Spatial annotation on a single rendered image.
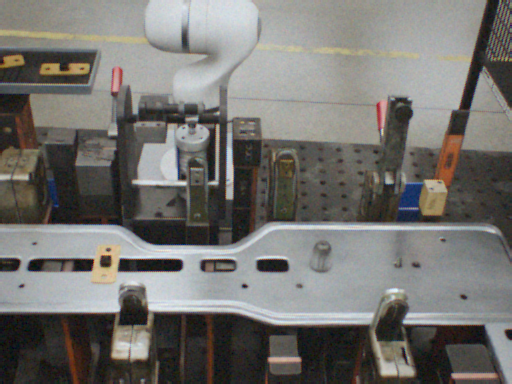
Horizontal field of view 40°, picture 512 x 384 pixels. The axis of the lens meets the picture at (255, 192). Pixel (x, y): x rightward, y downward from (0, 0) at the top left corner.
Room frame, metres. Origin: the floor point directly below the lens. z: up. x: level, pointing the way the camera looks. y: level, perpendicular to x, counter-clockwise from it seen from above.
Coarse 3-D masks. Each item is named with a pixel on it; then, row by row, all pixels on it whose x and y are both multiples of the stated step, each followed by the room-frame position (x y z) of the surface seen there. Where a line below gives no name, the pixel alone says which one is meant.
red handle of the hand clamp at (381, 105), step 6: (378, 102) 1.08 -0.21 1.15; (384, 102) 1.07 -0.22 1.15; (378, 108) 1.07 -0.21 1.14; (384, 108) 1.06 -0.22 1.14; (378, 114) 1.06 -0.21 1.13; (384, 114) 1.05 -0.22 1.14; (378, 120) 1.05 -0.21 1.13; (384, 120) 1.04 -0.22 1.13; (378, 126) 1.04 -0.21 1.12; (390, 168) 0.97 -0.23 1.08; (390, 174) 0.96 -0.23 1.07; (384, 180) 0.96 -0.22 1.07; (390, 180) 0.95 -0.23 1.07
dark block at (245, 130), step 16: (240, 128) 1.01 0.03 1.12; (256, 128) 1.02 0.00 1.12; (240, 144) 0.98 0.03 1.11; (256, 144) 0.98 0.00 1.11; (240, 160) 0.98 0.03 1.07; (256, 160) 0.98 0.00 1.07; (240, 176) 0.99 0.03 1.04; (256, 176) 0.99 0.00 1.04; (240, 192) 0.99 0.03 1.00; (256, 192) 0.99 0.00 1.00; (240, 208) 0.99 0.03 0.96; (240, 224) 0.99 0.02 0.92; (240, 240) 0.99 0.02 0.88
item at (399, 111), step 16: (400, 96) 0.99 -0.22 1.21; (400, 112) 0.94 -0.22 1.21; (384, 128) 0.98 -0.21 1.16; (400, 128) 0.97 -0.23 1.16; (384, 144) 0.96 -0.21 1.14; (400, 144) 0.97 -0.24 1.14; (384, 160) 0.96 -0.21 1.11; (400, 160) 0.96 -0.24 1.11; (384, 176) 0.95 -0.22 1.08; (400, 176) 0.95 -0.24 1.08
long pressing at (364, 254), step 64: (0, 256) 0.79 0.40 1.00; (64, 256) 0.80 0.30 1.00; (128, 256) 0.81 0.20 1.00; (192, 256) 0.81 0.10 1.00; (256, 256) 0.82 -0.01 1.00; (384, 256) 0.84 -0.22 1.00; (448, 256) 0.85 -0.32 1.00; (256, 320) 0.70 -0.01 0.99; (320, 320) 0.70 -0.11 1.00; (448, 320) 0.71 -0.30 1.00
